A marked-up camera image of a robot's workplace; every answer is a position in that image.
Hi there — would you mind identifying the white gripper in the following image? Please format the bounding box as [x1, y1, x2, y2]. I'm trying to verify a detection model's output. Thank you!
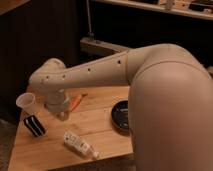
[45, 89, 70, 121]

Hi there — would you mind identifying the black white striped eraser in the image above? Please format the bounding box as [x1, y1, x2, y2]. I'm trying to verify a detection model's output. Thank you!
[23, 115, 46, 137]

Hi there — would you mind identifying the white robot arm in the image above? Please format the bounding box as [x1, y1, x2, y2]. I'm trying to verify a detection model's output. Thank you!
[29, 44, 213, 171]

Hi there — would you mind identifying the orange marker pen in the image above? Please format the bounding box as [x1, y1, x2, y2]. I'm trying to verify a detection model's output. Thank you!
[70, 94, 85, 111]

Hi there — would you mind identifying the black round bowl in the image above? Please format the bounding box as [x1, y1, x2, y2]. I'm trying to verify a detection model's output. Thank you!
[111, 100, 129, 134]

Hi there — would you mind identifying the grey metal beam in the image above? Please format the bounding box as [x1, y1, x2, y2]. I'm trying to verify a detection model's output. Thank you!
[80, 37, 129, 56]

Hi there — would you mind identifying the wooden background shelf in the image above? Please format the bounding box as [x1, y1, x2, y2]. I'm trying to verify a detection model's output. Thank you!
[93, 0, 213, 21]

